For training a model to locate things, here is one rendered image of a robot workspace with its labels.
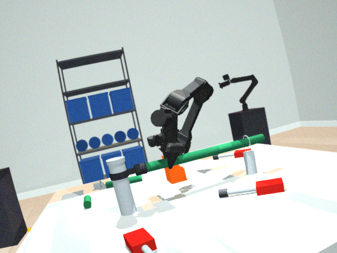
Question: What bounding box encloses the green cylinder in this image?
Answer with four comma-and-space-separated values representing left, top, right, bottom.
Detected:
83, 195, 92, 209
105, 175, 143, 188
145, 134, 265, 172

